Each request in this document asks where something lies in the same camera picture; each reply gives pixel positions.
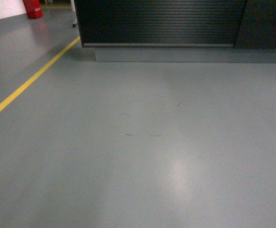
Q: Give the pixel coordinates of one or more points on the black checkout counter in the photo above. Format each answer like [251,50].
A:
[206,31]

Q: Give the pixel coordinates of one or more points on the red fire extinguisher box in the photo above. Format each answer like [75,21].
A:
[33,9]

